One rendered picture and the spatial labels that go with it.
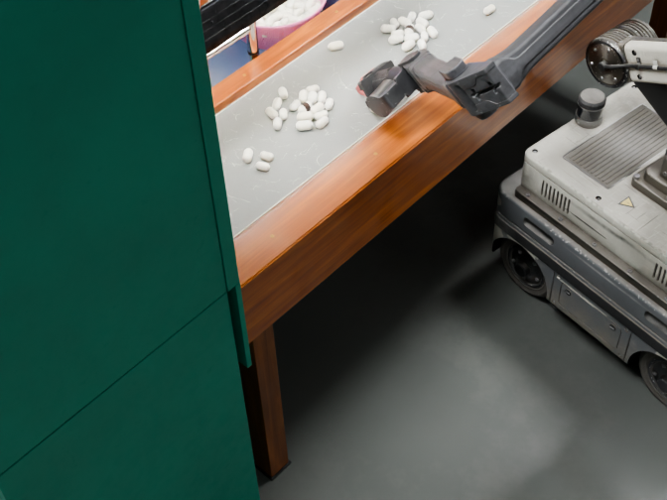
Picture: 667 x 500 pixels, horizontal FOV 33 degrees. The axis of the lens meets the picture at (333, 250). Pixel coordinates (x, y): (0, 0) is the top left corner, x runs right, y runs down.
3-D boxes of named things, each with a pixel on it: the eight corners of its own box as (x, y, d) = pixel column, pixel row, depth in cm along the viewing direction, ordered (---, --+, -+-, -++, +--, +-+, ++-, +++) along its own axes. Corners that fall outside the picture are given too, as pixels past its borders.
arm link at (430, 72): (505, 103, 195) (467, 56, 192) (480, 124, 195) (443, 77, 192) (446, 78, 236) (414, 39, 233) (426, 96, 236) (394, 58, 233)
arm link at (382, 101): (447, 79, 233) (421, 48, 230) (415, 115, 228) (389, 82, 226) (415, 91, 243) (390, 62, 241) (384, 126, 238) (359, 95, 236)
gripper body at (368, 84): (354, 83, 244) (374, 77, 237) (386, 61, 248) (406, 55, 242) (369, 108, 246) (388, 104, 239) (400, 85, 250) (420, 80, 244)
